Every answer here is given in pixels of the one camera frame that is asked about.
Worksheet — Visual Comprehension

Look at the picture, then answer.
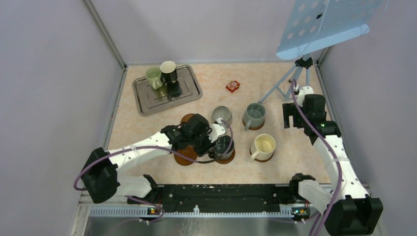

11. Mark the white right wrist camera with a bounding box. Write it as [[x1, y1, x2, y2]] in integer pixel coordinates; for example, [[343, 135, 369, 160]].
[[295, 86, 314, 107]]

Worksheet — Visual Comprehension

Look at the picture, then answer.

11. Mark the light green mug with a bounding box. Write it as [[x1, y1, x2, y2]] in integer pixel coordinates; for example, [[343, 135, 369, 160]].
[[145, 67, 164, 89]]

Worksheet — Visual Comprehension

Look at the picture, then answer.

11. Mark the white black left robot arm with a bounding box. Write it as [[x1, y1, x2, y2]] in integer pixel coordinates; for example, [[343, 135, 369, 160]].
[[76, 114, 227, 204]]

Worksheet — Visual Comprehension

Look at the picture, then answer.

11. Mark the brown wooden coaster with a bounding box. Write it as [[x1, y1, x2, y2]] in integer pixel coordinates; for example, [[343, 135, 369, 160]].
[[173, 146, 199, 167], [249, 149, 274, 162], [180, 113, 194, 124], [216, 149, 236, 164], [242, 120, 265, 130]]

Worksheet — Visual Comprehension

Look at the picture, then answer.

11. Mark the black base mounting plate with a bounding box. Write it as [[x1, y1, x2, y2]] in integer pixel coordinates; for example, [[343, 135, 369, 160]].
[[143, 184, 312, 213]]

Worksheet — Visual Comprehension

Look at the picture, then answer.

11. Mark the grey ribbed mug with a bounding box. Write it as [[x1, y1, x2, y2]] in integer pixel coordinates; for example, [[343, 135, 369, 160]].
[[211, 106, 233, 125]]

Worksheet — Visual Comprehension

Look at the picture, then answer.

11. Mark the dark green mug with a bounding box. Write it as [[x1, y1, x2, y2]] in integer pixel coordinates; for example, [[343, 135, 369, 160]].
[[208, 135, 234, 161]]

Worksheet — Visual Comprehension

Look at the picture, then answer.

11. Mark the red owl wooden toy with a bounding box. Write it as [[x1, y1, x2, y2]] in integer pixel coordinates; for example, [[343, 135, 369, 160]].
[[226, 80, 240, 93]]

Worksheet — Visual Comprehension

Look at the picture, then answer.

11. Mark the light blue perforated board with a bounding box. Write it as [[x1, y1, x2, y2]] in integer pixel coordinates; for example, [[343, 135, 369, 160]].
[[276, 0, 389, 60]]

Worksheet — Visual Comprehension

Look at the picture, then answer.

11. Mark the cream yellow mug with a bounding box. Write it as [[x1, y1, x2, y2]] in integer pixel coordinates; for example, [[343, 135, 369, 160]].
[[250, 134, 276, 152]]

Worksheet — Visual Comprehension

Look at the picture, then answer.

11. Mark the metal tray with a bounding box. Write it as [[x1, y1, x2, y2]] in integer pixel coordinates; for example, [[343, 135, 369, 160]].
[[132, 65, 203, 116]]

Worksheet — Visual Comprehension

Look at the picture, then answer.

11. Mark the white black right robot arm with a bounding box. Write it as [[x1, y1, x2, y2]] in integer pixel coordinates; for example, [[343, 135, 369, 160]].
[[282, 94, 384, 236]]

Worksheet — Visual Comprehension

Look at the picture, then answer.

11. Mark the black mug white inside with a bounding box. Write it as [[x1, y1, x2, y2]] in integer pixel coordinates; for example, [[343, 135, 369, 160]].
[[159, 61, 178, 84]]

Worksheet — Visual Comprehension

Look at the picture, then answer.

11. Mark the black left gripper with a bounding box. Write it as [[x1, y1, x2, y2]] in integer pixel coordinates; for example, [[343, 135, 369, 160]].
[[189, 124, 219, 157]]

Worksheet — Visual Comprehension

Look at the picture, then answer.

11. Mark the grey blue mug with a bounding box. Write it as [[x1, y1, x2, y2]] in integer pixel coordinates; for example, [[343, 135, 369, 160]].
[[242, 103, 266, 129]]

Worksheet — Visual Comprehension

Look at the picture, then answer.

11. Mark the light blue tripod stand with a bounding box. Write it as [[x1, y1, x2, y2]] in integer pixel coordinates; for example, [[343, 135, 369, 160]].
[[258, 54, 313, 104]]

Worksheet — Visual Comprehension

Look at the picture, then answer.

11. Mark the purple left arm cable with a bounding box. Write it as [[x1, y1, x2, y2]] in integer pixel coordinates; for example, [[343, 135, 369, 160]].
[[73, 119, 235, 225]]

